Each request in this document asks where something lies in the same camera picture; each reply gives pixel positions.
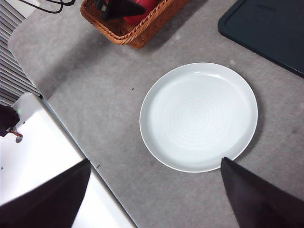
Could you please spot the dark rectangular tray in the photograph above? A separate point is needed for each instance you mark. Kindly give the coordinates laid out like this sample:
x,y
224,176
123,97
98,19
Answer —
x,y
268,28

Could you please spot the white glossy platform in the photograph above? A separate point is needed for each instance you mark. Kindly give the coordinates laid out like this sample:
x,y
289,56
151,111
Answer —
x,y
47,147

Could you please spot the red tomato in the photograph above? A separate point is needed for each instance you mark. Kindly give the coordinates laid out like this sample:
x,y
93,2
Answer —
x,y
149,4

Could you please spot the brown wicker basket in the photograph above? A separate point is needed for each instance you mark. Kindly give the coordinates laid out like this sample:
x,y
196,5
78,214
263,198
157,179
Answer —
x,y
142,32

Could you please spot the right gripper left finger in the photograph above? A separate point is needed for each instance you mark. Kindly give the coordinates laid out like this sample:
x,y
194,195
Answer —
x,y
52,204

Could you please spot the white round plate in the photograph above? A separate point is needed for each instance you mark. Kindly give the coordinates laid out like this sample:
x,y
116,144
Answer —
x,y
197,114

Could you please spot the grey ribbed panel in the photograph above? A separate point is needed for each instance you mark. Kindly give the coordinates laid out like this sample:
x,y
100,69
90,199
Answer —
x,y
12,71

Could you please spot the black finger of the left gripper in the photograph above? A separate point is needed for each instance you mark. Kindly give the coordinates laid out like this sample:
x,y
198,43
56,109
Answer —
x,y
123,9

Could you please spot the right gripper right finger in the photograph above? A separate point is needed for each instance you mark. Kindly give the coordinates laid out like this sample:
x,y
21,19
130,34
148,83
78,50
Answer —
x,y
259,202

